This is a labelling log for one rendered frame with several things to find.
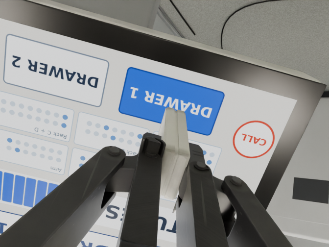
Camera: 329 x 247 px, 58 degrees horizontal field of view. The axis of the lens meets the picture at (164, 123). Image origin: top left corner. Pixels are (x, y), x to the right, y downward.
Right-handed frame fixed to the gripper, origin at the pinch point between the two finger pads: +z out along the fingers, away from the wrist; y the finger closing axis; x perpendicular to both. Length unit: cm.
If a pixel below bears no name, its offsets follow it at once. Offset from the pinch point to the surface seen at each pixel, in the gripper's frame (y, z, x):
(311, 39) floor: 75, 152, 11
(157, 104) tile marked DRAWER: -1.1, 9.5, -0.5
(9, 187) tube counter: -14.2, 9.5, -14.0
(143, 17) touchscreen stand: -5.4, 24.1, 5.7
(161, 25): -6, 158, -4
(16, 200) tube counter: -13.3, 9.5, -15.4
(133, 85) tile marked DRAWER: -3.8, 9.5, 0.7
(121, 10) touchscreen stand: -8.5, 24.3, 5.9
